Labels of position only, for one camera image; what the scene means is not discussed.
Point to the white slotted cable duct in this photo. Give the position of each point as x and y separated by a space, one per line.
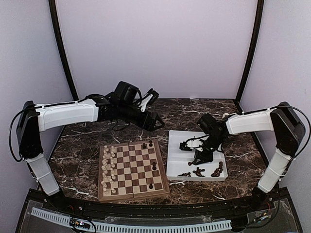
43 220

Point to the dark chess pieces small pile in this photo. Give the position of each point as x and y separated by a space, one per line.
218 170

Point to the left black frame post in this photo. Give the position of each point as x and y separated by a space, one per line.
61 49

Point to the black frame post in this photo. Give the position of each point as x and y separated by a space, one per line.
61 49
251 50

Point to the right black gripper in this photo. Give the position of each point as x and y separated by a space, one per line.
206 158

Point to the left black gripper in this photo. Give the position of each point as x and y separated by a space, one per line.
144 123

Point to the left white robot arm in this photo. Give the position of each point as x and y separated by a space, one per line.
125 103

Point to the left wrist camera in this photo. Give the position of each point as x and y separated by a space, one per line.
149 98

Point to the dark tall chess piece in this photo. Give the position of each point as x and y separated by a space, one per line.
154 166

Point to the wooden chess board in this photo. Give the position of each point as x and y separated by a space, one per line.
134 173

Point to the right black frame post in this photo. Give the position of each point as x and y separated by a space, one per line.
251 50

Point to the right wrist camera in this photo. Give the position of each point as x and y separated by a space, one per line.
192 144

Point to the white chess pieces row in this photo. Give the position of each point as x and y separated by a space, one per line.
108 172

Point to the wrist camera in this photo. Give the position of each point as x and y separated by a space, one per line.
192 144
149 98

